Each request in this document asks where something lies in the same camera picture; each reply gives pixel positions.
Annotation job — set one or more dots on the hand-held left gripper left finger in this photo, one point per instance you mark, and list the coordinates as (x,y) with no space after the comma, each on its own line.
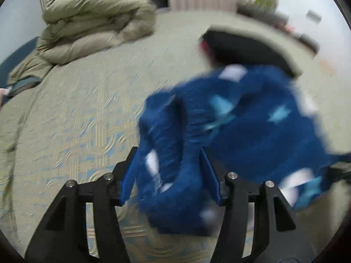
(130,176)

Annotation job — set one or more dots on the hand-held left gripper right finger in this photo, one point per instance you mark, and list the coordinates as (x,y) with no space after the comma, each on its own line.
(211,179)

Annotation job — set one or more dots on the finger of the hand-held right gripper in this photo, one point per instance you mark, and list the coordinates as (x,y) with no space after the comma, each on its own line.
(339,173)

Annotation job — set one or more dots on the blue fleece star pants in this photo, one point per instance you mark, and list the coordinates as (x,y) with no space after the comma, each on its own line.
(246,131)

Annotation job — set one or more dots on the patterned tan blue bedspread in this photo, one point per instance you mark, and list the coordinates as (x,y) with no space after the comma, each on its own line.
(82,109)

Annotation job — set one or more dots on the black cloth with pink trim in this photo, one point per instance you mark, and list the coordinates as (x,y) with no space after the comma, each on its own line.
(246,49)

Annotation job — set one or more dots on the dark grey flat object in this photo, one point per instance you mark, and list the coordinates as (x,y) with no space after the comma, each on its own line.
(24,85)

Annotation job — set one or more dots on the olive folded comforter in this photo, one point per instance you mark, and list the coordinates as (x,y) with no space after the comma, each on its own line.
(96,24)

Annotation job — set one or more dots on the dark blue headboard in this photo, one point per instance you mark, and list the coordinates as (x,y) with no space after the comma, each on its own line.
(16,57)

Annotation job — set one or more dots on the wall outlet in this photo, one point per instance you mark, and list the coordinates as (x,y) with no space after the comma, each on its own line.
(314,15)

